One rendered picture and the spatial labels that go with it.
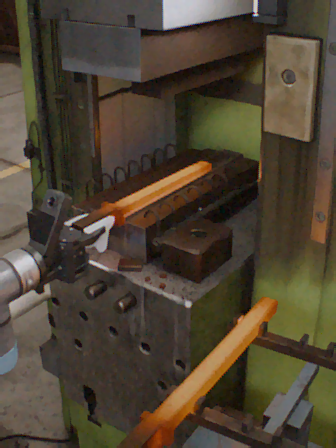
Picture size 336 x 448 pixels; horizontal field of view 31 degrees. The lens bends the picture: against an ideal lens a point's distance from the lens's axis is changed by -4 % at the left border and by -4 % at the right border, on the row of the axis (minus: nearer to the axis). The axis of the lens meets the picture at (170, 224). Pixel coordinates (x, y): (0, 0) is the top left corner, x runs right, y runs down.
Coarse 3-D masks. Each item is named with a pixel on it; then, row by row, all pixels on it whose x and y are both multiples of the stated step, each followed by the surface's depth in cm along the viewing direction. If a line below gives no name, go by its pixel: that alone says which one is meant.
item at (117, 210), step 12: (192, 168) 138; (204, 168) 139; (168, 180) 132; (180, 180) 132; (144, 192) 126; (156, 192) 127; (108, 204) 120; (120, 204) 121; (132, 204) 122; (96, 216) 115; (108, 216) 117; (120, 216) 118; (84, 228) 112
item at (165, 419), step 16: (256, 304) 105; (272, 304) 105; (256, 320) 101; (240, 336) 97; (224, 352) 94; (240, 352) 96; (208, 368) 90; (224, 368) 92; (192, 384) 87; (208, 384) 89; (176, 400) 84; (192, 400) 85; (144, 416) 81; (160, 416) 82; (176, 416) 82; (144, 432) 77; (160, 432) 80
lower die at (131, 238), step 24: (168, 168) 143; (216, 168) 140; (240, 168) 142; (120, 192) 131; (168, 192) 129; (192, 192) 130; (216, 192) 133; (72, 216) 129; (168, 216) 122; (120, 240) 122; (144, 240) 118
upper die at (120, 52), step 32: (64, 32) 111; (96, 32) 106; (128, 32) 101; (160, 32) 104; (192, 32) 111; (224, 32) 119; (256, 32) 129; (64, 64) 114; (96, 64) 109; (128, 64) 104; (160, 64) 106; (192, 64) 114
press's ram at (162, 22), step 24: (48, 0) 110; (72, 0) 106; (96, 0) 103; (120, 0) 100; (144, 0) 97; (168, 0) 95; (192, 0) 100; (216, 0) 105; (240, 0) 111; (120, 24) 102; (144, 24) 98; (168, 24) 97; (192, 24) 102
